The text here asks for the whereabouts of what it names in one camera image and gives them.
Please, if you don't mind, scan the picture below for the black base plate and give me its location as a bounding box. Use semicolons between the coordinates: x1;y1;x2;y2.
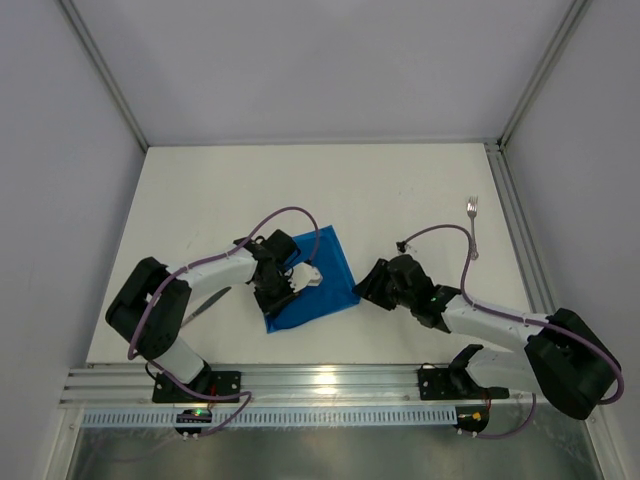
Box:
417;364;510;401
152;370;242;404

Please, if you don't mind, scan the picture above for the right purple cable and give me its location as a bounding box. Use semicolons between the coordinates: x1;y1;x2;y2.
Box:
395;223;626;441

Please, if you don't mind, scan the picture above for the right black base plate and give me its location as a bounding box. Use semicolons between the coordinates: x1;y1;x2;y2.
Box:
417;364;510;401

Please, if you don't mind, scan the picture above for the right side aluminium rail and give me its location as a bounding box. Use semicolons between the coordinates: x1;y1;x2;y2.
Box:
485;140;559;313

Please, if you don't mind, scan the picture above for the right aluminium frame post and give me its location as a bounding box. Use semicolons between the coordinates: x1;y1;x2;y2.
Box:
497;0;592;150

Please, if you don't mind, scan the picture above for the left aluminium frame post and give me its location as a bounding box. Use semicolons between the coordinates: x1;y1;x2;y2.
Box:
55;0;150;153

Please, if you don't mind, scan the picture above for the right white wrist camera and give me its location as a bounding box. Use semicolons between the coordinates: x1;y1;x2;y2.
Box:
396;241;417;254

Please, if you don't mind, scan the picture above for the controller board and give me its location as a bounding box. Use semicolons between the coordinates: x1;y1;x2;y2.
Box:
174;408;212;438
454;406;490;435

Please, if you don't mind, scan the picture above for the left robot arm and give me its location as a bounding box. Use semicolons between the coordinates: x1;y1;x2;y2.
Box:
105;230;301;400

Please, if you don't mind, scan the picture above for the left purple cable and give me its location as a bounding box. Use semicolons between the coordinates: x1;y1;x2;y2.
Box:
127;205;322;435

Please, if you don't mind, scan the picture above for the silver fork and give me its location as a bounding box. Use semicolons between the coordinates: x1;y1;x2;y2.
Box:
466;196;479;260

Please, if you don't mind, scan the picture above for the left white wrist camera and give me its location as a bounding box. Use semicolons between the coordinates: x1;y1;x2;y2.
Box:
287;263;323;293

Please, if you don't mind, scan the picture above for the slotted grey cable duct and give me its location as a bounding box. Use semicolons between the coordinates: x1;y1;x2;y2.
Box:
81;405;456;428

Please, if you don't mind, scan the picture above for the right controller board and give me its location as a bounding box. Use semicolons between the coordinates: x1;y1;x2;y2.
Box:
454;406;490;435

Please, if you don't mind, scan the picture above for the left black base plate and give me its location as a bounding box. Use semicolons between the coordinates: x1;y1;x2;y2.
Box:
152;370;242;404

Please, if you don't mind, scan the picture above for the aluminium front rail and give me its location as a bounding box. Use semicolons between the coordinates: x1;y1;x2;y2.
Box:
59;364;530;408

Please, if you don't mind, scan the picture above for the purple cable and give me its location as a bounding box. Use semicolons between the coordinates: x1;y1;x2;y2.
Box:
395;223;626;441
127;205;322;435

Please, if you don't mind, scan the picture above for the aluminium frame post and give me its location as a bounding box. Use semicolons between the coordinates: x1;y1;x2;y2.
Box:
55;0;150;153
497;0;592;150

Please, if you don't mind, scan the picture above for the blue cloth napkin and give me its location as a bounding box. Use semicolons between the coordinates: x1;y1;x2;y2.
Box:
264;225;360;333

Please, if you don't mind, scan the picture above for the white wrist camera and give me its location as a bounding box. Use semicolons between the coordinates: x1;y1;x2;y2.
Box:
287;263;323;293
396;241;417;254

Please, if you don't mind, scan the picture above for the silver table knife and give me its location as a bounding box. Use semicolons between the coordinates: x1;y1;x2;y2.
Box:
182;286;231;327

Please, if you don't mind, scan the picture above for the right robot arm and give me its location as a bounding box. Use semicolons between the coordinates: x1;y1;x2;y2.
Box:
353;254;621;420

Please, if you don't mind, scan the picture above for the aluminium rail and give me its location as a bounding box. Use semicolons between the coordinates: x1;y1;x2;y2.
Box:
485;140;559;313
59;364;530;408

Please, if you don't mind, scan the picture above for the left controller board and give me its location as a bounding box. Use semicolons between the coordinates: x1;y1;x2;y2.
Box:
174;408;212;438

